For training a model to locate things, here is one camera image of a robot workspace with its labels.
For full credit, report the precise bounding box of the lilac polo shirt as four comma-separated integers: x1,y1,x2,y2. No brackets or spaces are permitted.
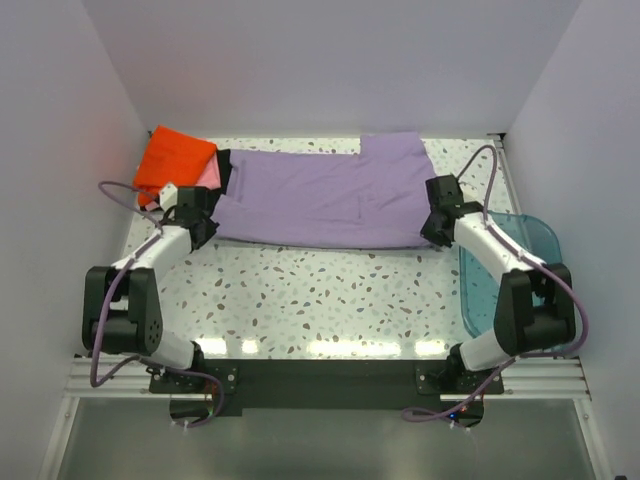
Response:
212,132,435,249

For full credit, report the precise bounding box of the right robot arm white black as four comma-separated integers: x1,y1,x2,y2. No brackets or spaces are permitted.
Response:
421,175,576,393

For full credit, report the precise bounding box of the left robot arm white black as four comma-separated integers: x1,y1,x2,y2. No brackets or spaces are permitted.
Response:
81,186,221,392

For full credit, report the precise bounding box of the folded pink t shirt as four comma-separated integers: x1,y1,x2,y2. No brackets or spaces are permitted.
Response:
142,154,221,211

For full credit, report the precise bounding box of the folded orange t shirt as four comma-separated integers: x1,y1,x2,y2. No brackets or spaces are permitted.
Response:
133,125,217,209

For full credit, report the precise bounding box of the folded black t shirt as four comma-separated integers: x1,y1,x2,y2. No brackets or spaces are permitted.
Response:
144,148,236,214

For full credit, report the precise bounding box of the teal plastic basket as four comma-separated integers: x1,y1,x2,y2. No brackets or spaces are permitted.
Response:
454,212,576,356

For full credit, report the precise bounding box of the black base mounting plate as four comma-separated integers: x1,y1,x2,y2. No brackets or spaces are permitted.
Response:
146,359,505,420

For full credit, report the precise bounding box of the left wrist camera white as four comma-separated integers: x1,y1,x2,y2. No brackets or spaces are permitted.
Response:
158,182,179,211

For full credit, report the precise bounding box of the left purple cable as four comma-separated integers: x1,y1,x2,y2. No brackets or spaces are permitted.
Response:
89,179,224,429

